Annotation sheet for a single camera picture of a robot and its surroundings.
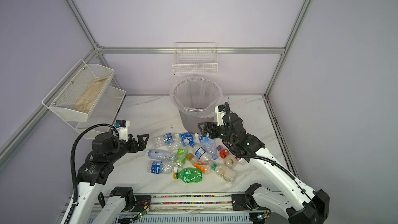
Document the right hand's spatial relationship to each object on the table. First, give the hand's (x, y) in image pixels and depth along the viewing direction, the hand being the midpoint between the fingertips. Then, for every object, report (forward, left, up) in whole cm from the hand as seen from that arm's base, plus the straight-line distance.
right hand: (203, 124), depth 71 cm
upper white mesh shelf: (+13, +67, +5) cm, 69 cm away
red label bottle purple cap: (-3, -11, -23) cm, 26 cm away
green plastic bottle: (-16, +8, -23) cm, 29 cm away
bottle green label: (-7, +13, -21) cm, 26 cm away
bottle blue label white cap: (-13, +23, -21) cm, 34 cm away
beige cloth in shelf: (+11, +59, +5) cm, 60 cm away
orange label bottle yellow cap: (-10, +3, -23) cm, 25 cm away
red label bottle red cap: (-8, -20, -23) cm, 32 cm away
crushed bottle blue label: (+5, +10, -21) cm, 24 cm away
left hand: (-4, +31, -4) cm, 31 cm away
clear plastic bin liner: (+32, +6, -12) cm, 34 cm away
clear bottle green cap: (-13, -11, -28) cm, 33 cm away
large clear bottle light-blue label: (+4, -2, -26) cm, 26 cm away
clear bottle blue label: (-5, +24, -23) cm, 34 cm away
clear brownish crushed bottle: (-7, -15, -27) cm, 32 cm away
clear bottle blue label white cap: (+3, +21, -22) cm, 30 cm away
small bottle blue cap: (-5, +2, -22) cm, 22 cm away
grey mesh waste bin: (+14, +10, -19) cm, 26 cm away
